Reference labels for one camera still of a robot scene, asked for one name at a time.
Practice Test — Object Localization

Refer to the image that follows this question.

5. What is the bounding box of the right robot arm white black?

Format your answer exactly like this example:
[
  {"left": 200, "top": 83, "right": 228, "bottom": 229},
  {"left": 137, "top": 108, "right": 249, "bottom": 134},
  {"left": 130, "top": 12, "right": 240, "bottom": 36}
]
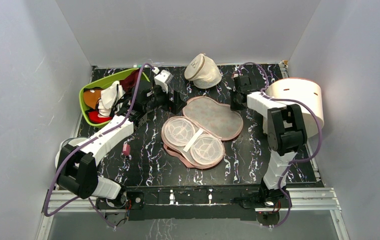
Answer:
[{"left": 230, "top": 74, "right": 307, "bottom": 207}]

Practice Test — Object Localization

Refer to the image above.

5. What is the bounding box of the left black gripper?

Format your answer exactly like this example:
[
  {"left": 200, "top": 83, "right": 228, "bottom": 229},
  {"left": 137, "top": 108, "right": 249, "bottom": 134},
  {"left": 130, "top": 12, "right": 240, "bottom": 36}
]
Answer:
[{"left": 144, "top": 83, "right": 187, "bottom": 116}]

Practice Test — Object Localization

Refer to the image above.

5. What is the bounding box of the white cloth garment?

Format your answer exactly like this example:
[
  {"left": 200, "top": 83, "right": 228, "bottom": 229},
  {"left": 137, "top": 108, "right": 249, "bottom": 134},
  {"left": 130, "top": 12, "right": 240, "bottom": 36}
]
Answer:
[{"left": 97, "top": 81, "right": 120, "bottom": 117}]

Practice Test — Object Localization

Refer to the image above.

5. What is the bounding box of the floral pink mesh laundry bag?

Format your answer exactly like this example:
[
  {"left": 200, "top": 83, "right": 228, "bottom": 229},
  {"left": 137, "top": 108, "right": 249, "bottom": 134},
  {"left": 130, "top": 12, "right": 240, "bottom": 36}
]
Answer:
[{"left": 161, "top": 96, "right": 244, "bottom": 170}]

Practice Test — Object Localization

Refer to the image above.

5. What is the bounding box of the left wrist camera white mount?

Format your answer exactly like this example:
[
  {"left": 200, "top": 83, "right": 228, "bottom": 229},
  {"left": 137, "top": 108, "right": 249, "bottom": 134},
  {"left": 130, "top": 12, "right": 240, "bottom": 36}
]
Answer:
[{"left": 153, "top": 70, "right": 173, "bottom": 93}]

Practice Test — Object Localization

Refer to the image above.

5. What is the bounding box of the maroon bra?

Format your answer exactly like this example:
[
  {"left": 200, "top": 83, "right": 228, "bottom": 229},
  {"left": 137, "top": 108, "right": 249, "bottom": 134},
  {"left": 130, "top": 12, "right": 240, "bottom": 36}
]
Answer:
[{"left": 120, "top": 69, "right": 139, "bottom": 93}]

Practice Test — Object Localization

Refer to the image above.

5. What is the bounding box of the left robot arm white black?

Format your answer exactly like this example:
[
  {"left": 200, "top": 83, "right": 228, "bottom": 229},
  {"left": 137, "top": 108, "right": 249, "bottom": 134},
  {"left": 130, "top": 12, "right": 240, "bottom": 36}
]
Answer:
[{"left": 55, "top": 85, "right": 187, "bottom": 208}]

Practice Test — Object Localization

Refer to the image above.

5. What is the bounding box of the white bra black trim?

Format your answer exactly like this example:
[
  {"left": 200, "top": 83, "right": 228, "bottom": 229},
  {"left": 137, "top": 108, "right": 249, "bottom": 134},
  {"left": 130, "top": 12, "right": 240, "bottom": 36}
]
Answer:
[{"left": 110, "top": 84, "right": 132, "bottom": 117}]

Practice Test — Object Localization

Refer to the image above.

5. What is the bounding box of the cream mesh bra wash bag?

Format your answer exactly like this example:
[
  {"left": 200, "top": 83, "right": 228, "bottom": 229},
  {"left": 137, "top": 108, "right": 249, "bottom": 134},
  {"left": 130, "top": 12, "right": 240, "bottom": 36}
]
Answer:
[{"left": 184, "top": 53, "right": 222, "bottom": 89}]

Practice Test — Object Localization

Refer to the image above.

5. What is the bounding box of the red garment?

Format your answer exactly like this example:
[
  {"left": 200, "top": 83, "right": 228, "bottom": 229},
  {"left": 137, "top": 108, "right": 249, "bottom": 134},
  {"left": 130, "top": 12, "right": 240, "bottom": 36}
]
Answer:
[{"left": 85, "top": 110, "right": 112, "bottom": 124}]

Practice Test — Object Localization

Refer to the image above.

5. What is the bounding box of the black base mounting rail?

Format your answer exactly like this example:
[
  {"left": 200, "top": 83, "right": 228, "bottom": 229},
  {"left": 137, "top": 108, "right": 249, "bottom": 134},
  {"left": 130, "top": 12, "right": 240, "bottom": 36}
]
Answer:
[{"left": 90, "top": 185, "right": 310, "bottom": 222}]

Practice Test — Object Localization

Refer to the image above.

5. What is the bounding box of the orange garment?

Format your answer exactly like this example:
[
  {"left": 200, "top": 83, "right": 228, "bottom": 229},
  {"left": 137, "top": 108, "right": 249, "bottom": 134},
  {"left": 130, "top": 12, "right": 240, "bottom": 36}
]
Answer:
[{"left": 82, "top": 88, "right": 103, "bottom": 110}]

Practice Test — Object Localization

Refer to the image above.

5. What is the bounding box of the green plastic basin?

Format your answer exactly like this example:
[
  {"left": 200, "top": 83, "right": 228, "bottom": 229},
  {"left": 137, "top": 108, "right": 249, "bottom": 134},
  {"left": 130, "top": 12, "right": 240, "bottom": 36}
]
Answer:
[{"left": 79, "top": 68, "right": 139, "bottom": 129}]

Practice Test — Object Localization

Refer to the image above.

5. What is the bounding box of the large white cylindrical container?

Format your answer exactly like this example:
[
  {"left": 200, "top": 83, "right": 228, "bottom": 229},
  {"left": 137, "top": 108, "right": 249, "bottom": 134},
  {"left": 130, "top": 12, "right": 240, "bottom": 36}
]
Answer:
[{"left": 266, "top": 77, "right": 324, "bottom": 138}]

